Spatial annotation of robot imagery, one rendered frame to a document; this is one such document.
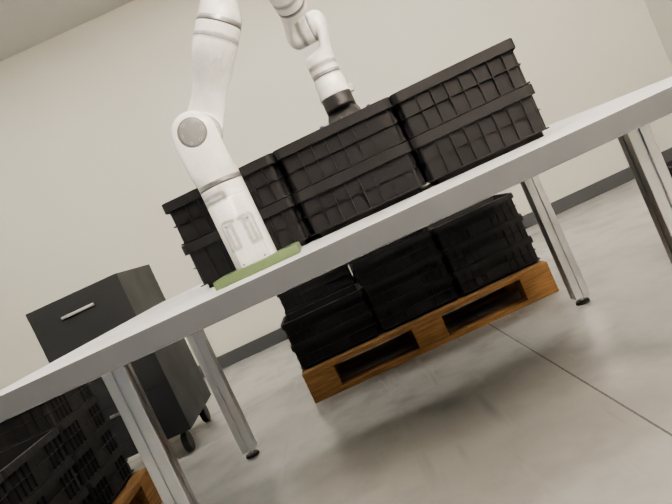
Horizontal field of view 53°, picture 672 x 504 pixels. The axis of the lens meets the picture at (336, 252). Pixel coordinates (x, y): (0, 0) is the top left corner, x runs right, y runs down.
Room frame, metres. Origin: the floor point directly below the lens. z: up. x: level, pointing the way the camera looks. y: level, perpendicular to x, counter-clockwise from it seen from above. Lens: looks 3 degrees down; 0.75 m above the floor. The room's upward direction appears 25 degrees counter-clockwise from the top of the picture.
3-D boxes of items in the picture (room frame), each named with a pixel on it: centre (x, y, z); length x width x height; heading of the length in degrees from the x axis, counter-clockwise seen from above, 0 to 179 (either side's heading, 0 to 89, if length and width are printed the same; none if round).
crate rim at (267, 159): (1.78, 0.16, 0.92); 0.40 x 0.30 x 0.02; 172
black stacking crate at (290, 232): (1.78, 0.16, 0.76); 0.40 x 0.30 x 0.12; 172
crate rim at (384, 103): (1.74, -0.13, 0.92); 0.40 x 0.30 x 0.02; 172
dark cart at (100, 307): (3.32, 1.17, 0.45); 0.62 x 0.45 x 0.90; 0
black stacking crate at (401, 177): (1.74, -0.13, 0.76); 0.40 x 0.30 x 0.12; 172
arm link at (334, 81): (1.65, -0.16, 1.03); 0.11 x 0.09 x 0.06; 171
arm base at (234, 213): (1.38, 0.16, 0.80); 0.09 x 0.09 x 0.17; 1
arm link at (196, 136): (1.38, 0.16, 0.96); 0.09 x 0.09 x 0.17; 87
